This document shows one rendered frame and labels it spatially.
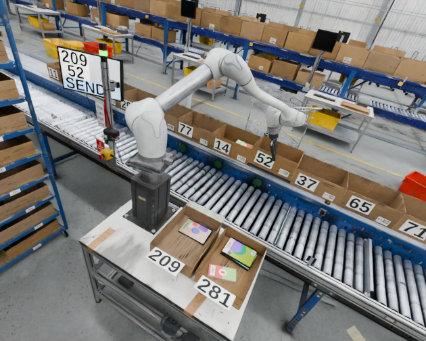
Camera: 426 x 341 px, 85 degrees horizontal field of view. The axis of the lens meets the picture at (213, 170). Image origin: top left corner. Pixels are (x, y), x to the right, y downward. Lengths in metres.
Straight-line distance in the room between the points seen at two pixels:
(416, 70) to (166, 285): 5.96
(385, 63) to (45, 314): 6.47
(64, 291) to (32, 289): 0.23
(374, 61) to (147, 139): 5.57
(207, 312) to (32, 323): 1.36
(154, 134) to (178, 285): 0.81
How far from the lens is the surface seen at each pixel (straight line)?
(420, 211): 2.46
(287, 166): 1.98
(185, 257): 1.49
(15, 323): 2.35
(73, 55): 2.14
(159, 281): 1.42
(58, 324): 2.25
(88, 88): 2.14
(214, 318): 1.37
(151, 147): 1.26
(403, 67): 6.34
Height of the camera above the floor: 2.00
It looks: 35 degrees down
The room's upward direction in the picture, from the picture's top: 12 degrees clockwise
